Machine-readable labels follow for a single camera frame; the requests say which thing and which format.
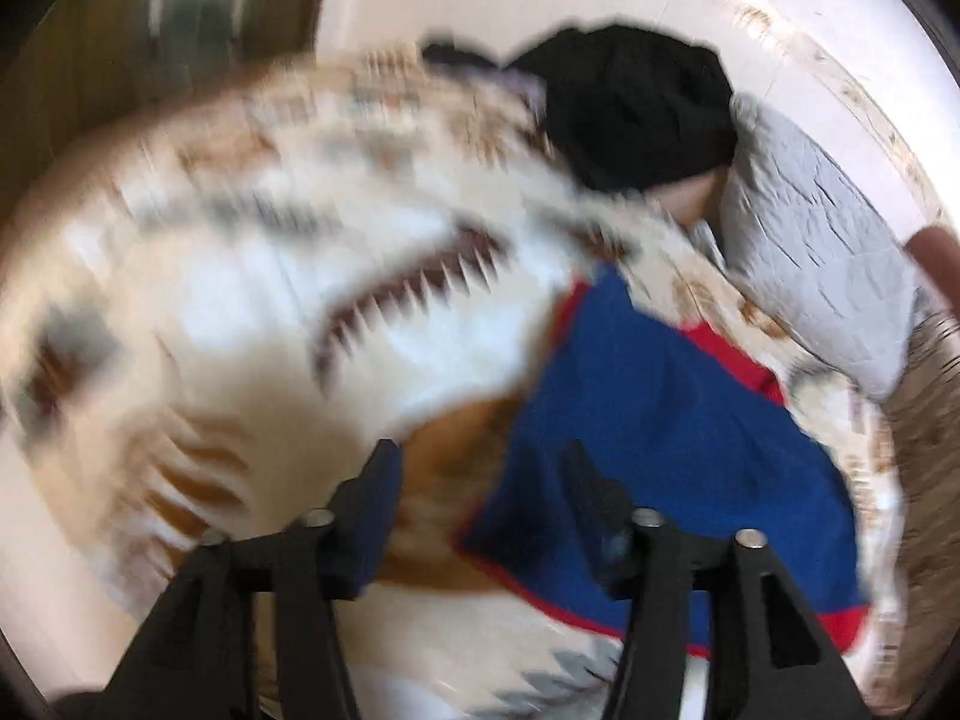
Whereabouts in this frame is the black garment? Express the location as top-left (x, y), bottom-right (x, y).
top-left (420, 24), bottom-right (740, 192)

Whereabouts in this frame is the grey quilted pillow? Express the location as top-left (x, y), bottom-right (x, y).
top-left (690, 94), bottom-right (931, 402)

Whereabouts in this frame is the small light grey cloth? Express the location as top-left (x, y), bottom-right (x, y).
top-left (686, 219), bottom-right (728, 267)

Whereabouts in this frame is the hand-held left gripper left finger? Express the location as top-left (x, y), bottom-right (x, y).
top-left (56, 439), bottom-right (406, 720)

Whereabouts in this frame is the lilac cloth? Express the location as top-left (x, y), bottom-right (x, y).
top-left (487, 64), bottom-right (548, 121)

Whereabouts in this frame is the red and blue sweater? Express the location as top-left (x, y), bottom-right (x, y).
top-left (457, 262), bottom-right (871, 661)

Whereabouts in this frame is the leaf print blanket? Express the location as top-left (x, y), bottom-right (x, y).
top-left (0, 45), bottom-right (912, 720)

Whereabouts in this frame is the wooden cabinet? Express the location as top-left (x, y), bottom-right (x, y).
top-left (0, 0), bottom-right (335, 218)

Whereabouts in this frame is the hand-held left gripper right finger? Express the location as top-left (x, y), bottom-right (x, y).
top-left (562, 439), bottom-right (867, 720)

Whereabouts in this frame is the striped brown fabric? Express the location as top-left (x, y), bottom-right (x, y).
top-left (855, 311), bottom-right (960, 691)

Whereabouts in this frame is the brown cushion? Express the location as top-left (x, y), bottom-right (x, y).
top-left (904, 225), bottom-right (960, 293)

